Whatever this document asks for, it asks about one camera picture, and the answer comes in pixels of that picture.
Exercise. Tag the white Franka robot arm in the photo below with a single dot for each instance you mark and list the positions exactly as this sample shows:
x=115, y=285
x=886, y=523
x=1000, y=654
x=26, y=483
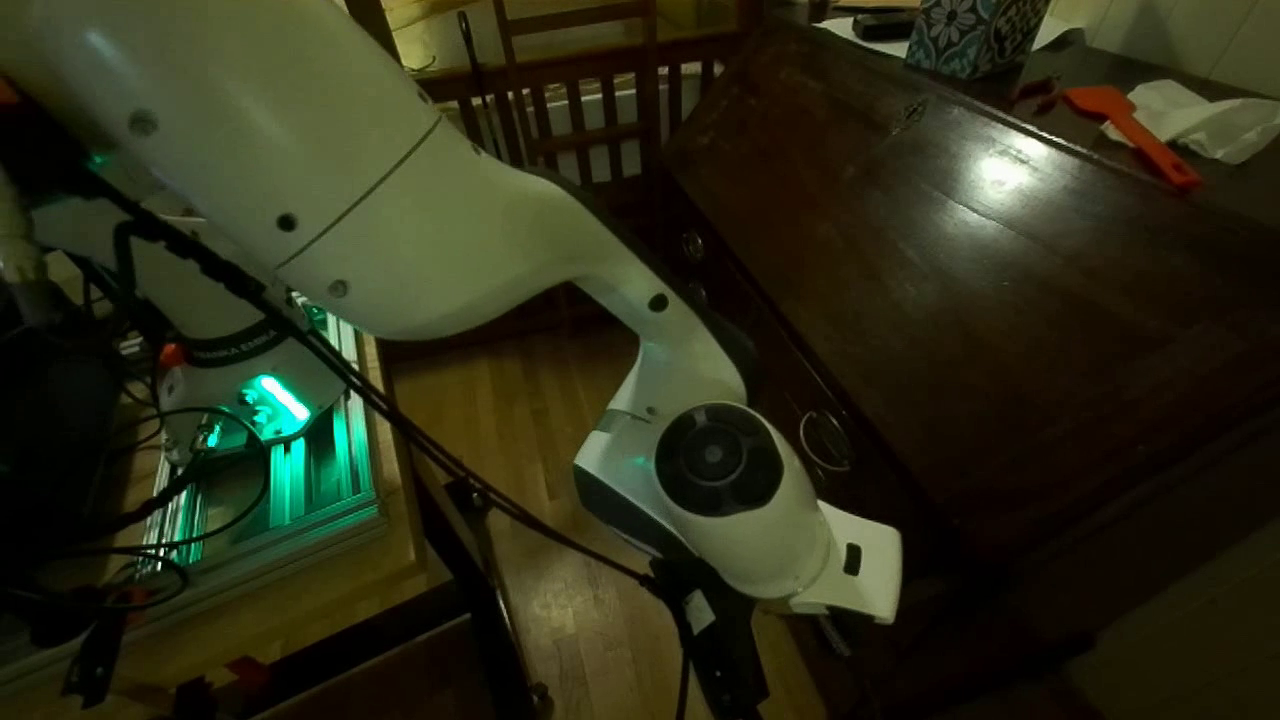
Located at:
x=267, y=146

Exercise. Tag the black tripod stand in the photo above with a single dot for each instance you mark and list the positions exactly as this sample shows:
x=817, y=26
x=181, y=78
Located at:
x=472, y=584

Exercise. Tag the white paper sheet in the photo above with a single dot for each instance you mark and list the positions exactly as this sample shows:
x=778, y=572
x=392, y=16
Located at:
x=867, y=45

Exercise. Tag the red and black clamp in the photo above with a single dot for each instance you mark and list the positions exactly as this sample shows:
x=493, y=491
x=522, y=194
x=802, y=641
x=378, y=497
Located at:
x=227, y=688

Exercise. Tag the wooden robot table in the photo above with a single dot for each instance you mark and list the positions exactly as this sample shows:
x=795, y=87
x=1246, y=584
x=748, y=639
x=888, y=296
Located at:
x=332, y=584

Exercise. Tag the black equipment box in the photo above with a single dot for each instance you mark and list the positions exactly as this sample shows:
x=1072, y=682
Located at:
x=53, y=453

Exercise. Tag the wooden chair back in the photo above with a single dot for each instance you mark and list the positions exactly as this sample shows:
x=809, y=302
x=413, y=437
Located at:
x=583, y=22

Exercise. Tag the dark wooden crib railing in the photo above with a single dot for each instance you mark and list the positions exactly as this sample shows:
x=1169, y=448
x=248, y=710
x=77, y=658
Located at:
x=601, y=67

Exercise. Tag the dark wooden secretary desk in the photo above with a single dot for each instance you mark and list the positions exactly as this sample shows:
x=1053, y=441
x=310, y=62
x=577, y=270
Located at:
x=1014, y=344

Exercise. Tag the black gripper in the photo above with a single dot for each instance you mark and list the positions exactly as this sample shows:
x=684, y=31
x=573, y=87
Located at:
x=829, y=632

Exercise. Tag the red plastic scraper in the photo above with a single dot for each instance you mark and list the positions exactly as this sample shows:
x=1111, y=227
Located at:
x=1131, y=138

